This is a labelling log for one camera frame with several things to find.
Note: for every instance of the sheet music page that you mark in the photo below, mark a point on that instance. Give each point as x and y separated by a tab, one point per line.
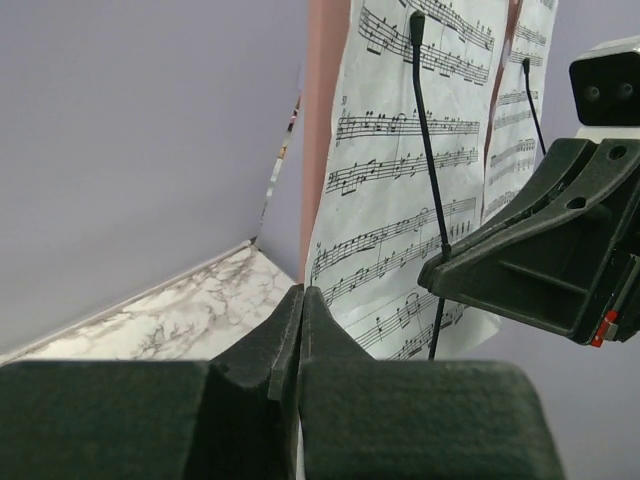
406	164
517	102

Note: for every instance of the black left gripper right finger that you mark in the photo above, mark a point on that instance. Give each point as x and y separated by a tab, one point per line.
364	418

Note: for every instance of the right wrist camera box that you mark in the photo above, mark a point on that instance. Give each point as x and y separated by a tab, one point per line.
605	86

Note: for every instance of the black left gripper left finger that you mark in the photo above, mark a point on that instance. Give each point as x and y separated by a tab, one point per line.
232	417

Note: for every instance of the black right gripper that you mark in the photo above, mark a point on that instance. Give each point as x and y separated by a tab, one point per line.
563	255

